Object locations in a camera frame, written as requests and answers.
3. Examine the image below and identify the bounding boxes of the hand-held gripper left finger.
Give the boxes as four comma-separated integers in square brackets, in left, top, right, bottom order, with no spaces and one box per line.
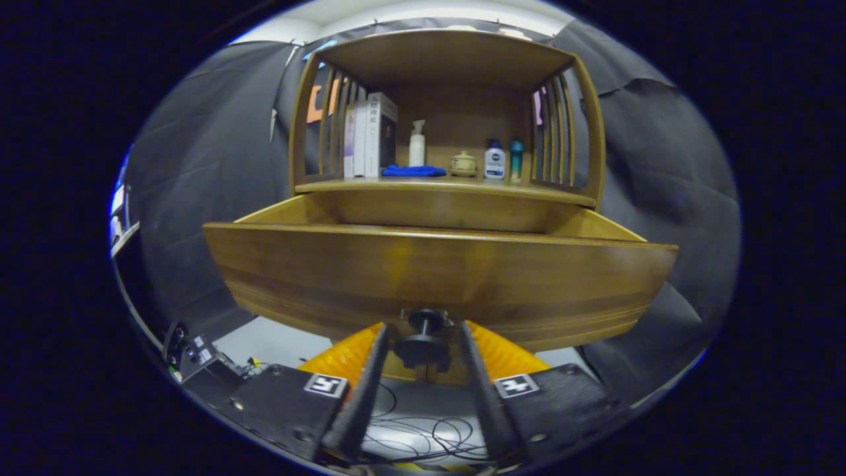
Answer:
[228,322,391,463]

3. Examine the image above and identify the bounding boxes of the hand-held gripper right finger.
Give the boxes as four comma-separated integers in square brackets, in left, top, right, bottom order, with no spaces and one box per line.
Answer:
[459,320,629,463]

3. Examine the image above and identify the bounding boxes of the wooden drawer with black knob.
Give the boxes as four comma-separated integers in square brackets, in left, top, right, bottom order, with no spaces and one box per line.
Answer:
[202,194,679,371]

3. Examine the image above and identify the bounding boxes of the wooden countertop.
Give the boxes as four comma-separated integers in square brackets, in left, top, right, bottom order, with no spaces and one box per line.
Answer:
[295,175,596,207]

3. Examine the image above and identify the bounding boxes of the wooden cabinet with slatted shelf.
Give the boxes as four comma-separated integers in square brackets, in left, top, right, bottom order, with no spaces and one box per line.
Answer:
[288,28,607,385]

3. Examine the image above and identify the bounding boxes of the yellow black floor tape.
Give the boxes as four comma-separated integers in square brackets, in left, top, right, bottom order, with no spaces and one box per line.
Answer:
[390,461,478,472]

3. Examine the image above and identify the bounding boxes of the black electronic box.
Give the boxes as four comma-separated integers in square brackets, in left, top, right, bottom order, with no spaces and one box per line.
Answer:
[162,321,245,411]

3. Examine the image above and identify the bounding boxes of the blue folded cloth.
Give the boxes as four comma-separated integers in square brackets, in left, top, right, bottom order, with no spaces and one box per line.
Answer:
[381,164,447,178]

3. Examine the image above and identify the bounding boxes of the white lotion bottle blue cap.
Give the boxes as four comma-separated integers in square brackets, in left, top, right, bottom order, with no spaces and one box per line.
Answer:
[483,139,506,180]

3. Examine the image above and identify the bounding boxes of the lilac book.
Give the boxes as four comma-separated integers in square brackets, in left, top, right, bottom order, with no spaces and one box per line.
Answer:
[343,106,358,178]

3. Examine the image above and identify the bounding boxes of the white pump bottle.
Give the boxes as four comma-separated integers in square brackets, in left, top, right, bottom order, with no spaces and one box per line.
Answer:
[408,120,426,167]

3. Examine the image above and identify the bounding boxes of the white book with dark cover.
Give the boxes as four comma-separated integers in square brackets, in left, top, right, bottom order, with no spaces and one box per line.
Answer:
[365,93,399,178]

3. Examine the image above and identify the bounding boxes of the black floor cables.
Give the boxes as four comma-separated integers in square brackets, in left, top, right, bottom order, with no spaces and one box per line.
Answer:
[360,380,493,463]

